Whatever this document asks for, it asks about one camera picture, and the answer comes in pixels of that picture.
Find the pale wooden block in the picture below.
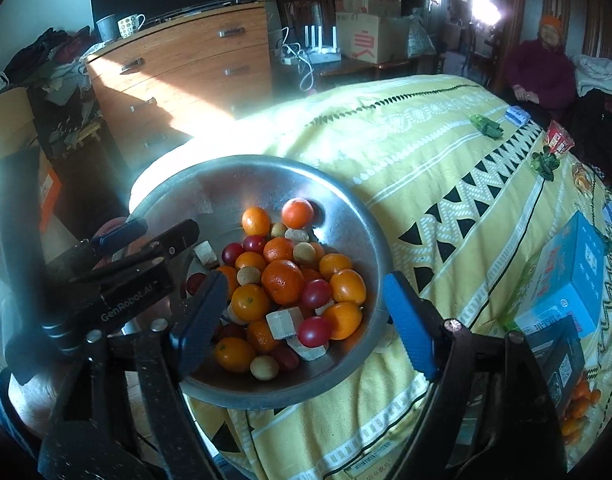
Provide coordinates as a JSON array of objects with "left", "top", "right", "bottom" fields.
[
  {"left": 286, "top": 335, "right": 331, "bottom": 362},
  {"left": 265, "top": 306, "right": 305, "bottom": 342},
  {"left": 193, "top": 241, "right": 221, "bottom": 267}
]

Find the large metal bowl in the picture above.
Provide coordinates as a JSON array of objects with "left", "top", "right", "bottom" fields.
[{"left": 128, "top": 155, "right": 394, "bottom": 411}]

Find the white wifi router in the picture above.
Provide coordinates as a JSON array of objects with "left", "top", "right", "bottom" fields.
[{"left": 298, "top": 24, "right": 343, "bottom": 65}]

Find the red snack packet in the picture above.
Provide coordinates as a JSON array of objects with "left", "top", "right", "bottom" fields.
[{"left": 543, "top": 120, "right": 575, "bottom": 157}]

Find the black printed box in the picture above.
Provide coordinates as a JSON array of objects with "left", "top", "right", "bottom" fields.
[{"left": 523, "top": 315, "right": 586, "bottom": 411}]

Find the grey white bundled cloth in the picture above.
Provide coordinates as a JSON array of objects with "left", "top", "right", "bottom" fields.
[{"left": 570, "top": 52, "right": 612, "bottom": 98}]

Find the orange white box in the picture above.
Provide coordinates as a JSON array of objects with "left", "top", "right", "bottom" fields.
[{"left": 36, "top": 165, "right": 64, "bottom": 231}]

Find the green leafy vegetable toy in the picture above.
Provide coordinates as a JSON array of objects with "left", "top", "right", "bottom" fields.
[
  {"left": 470, "top": 112, "right": 504, "bottom": 140},
  {"left": 530, "top": 150, "right": 560, "bottom": 181}
]

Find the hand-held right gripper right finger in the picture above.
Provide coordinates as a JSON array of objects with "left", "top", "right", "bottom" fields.
[{"left": 382, "top": 270, "right": 569, "bottom": 480}]

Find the grey mug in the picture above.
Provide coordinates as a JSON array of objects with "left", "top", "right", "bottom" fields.
[{"left": 95, "top": 15, "right": 118, "bottom": 42}]

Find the white power strip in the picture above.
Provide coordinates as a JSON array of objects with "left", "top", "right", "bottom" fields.
[{"left": 276, "top": 42, "right": 311, "bottom": 66}]

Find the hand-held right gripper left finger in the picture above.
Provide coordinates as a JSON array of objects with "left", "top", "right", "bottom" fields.
[{"left": 38, "top": 270, "right": 231, "bottom": 480}]

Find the blue white carton box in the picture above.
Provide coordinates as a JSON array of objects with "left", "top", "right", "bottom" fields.
[{"left": 500, "top": 210, "right": 611, "bottom": 338}]

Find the white dotted mug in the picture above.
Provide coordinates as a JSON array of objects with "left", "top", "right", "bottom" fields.
[{"left": 117, "top": 13, "right": 146, "bottom": 38}]

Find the patterned plastic bag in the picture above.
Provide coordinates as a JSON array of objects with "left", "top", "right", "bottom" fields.
[{"left": 406, "top": 17, "right": 437, "bottom": 58}]

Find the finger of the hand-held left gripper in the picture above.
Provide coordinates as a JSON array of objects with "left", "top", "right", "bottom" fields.
[
  {"left": 45, "top": 217, "right": 150, "bottom": 274},
  {"left": 70, "top": 219, "right": 201, "bottom": 284}
]

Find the dark wooden side table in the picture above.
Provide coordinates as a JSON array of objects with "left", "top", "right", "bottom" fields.
[{"left": 271, "top": 55, "right": 437, "bottom": 96}]

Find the pile of clothes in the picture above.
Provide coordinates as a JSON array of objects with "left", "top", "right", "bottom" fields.
[{"left": 0, "top": 27, "right": 104, "bottom": 156}]

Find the heap of small oranges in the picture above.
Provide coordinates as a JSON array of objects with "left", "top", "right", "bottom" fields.
[{"left": 213, "top": 197, "right": 367, "bottom": 373}]

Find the yellow patterned blanket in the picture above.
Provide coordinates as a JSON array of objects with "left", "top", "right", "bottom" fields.
[{"left": 128, "top": 74, "right": 612, "bottom": 480}]

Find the wooden chest of drawers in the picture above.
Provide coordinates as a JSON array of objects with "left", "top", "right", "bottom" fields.
[{"left": 83, "top": 0, "right": 274, "bottom": 171}]

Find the orange snack packet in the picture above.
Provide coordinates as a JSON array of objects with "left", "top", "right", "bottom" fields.
[{"left": 570, "top": 162, "right": 594, "bottom": 193}]

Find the bunch of orange tangerines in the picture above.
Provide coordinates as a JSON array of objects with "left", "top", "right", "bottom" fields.
[{"left": 558, "top": 380, "right": 602, "bottom": 448}]

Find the plain cardboard box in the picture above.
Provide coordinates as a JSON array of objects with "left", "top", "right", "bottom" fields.
[{"left": 0, "top": 87, "right": 37, "bottom": 161}]

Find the cardboard box red print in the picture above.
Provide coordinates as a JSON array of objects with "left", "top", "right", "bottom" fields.
[{"left": 335, "top": 12, "right": 411, "bottom": 65}]

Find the pink round object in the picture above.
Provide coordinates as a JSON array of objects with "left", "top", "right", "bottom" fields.
[{"left": 98, "top": 215, "right": 132, "bottom": 241}]

